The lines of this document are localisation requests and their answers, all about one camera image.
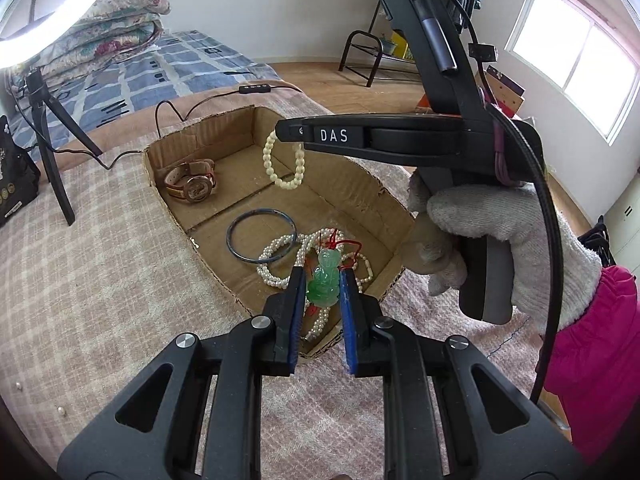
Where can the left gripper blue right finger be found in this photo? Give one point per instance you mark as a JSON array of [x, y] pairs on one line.
[[449, 413]]

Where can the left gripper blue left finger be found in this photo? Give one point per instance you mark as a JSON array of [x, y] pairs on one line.
[[194, 411]]

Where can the dark blue bangle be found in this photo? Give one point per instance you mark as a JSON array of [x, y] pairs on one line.
[[261, 236]]

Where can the red leather watch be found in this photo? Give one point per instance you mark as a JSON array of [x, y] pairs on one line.
[[193, 181]]

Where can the pink sleeve forearm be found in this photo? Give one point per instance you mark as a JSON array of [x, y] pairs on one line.
[[594, 368]]

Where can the stacked books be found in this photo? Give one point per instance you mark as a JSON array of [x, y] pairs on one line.
[[508, 93]]

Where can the yellow crate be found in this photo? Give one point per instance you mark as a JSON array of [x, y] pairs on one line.
[[399, 47]]

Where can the black clothes rack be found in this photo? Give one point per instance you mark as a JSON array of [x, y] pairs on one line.
[[365, 54]]

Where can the window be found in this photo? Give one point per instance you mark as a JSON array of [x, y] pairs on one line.
[[571, 44]]

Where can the plaid pink blanket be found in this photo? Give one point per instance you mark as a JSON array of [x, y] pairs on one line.
[[85, 307]]

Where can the cardboard box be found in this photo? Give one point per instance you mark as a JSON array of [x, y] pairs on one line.
[[336, 193]]

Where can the black snack bag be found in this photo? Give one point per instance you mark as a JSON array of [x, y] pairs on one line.
[[19, 175]]

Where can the blue patchwork bed sheet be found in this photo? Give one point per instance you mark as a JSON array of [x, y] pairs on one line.
[[179, 64]]

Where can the black tripod stand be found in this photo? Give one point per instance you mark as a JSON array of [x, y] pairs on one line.
[[41, 100]]

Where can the folded floral quilt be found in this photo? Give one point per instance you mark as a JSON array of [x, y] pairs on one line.
[[110, 31]]

